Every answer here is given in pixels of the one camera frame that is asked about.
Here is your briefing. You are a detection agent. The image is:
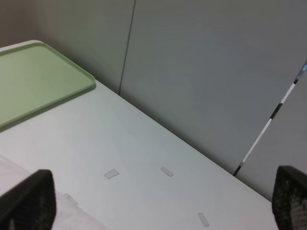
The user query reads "white short sleeve shirt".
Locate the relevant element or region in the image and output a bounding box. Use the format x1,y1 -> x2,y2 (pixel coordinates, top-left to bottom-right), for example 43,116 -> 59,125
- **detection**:
0,157 -> 106,230

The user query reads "clear tape strip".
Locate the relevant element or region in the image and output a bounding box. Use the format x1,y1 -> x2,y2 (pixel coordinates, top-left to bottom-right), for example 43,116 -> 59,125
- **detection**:
161,166 -> 174,177
198,213 -> 209,227
104,169 -> 119,180
63,194 -> 78,207

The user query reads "green plastic tray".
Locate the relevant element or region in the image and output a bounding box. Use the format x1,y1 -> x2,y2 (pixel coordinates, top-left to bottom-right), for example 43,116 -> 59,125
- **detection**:
0,41 -> 95,127

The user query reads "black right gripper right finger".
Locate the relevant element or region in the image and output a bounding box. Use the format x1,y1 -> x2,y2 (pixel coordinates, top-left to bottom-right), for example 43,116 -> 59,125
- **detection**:
272,165 -> 307,230

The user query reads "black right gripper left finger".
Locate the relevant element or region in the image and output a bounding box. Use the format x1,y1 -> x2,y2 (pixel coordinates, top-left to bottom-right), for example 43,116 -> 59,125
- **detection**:
0,169 -> 57,230

